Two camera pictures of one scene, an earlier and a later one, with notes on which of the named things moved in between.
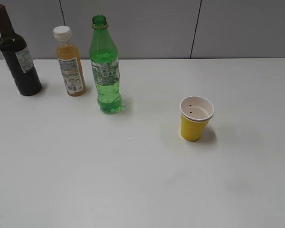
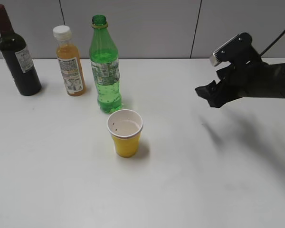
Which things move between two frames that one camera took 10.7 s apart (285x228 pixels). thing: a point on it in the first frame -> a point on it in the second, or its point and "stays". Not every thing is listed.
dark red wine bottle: x=14 y=49 stays
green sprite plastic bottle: x=104 y=58 stays
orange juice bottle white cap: x=69 y=58 stays
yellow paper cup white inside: x=195 y=112 -> x=125 y=125
